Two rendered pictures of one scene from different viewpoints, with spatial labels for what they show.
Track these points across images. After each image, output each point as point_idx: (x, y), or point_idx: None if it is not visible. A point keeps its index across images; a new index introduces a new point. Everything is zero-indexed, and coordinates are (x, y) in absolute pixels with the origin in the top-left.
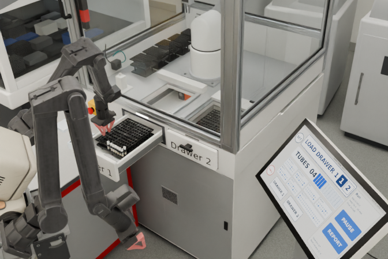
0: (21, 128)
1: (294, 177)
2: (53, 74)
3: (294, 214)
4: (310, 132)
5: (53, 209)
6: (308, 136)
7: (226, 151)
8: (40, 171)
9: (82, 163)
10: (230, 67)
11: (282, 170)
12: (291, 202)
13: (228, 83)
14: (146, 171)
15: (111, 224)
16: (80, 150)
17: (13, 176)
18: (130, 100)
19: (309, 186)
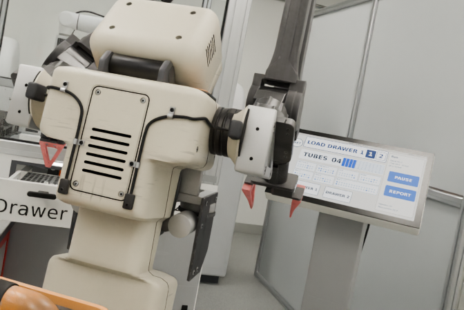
0: (82, 58)
1: (317, 172)
2: None
3: (342, 197)
4: (306, 134)
5: (305, 86)
6: (307, 138)
7: (205, 184)
8: (302, 23)
9: (306, 42)
10: (230, 68)
11: (298, 172)
12: (331, 190)
13: (225, 89)
14: (34, 274)
15: (284, 163)
16: (311, 21)
17: (218, 54)
18: (34, 143)
19: (340, 170)
